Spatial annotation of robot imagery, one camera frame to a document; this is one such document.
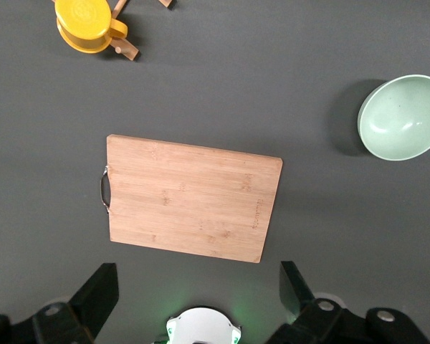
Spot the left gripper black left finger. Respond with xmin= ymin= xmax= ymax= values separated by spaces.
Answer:
xmin=0 ymin=262 xmax=120 ymax=344

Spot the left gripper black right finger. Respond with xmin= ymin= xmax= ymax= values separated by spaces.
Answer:
xmin=264 ymin=260 xmax=430 ymax=344

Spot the bamboo cutting board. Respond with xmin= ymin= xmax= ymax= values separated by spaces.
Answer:
xmin=100 ymin=134 xmax=284 ymax=264

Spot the light green bowl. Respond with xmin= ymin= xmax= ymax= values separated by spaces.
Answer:
xmin=357 ymin=74 xmax=430 ymax=161

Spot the wooden peg mug rack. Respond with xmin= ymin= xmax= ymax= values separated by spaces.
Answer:
xmin=110 ymin=0 xmax=176 ymax=62

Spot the yellow mug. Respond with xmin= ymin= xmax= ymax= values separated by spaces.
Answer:
xmin=54 ymin=0 xmax=129 ymax=54

